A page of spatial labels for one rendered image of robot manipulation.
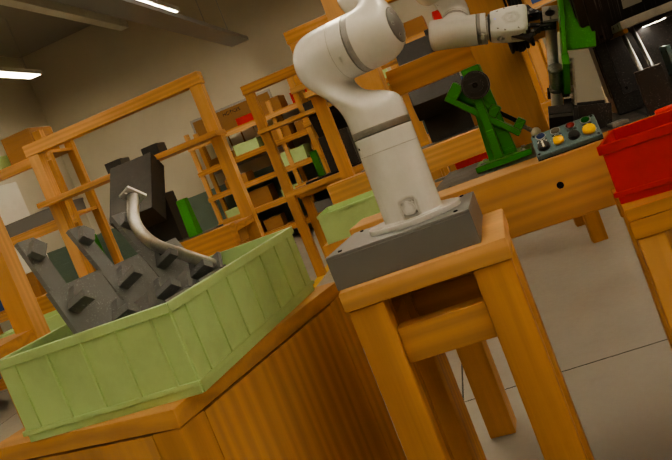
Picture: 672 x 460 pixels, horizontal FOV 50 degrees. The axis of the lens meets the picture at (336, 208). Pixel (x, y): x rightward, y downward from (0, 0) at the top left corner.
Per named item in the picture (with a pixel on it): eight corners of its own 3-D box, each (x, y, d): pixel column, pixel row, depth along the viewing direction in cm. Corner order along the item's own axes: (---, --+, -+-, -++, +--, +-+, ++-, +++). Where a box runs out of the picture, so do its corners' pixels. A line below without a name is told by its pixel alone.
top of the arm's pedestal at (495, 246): (513, 258, 126) (505, 236, 126) (345, 314, 134) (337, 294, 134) (508, 224, 157) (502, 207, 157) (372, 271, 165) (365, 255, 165)
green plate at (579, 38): (598, 66, 181) (592, -21, 178) (563, 70, 183) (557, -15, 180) (594, 66, 192) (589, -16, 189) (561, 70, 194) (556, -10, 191)
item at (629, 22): (698, 4, 157) (694, -9, 157) (623, 34, 162) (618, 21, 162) (667, 17, 194) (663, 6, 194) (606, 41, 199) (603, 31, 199)
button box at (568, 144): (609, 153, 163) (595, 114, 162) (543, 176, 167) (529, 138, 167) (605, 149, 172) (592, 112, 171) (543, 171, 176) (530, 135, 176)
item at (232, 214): (406, 197, 1127) (354, 62, 1110) (233, 262, 1186) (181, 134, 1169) (408, 193, 1180) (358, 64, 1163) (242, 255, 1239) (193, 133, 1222)
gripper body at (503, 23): (484, 31, 193) (528, 25, 190) (483, 5, 199) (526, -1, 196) (487, 51, 199) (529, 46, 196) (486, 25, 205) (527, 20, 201)
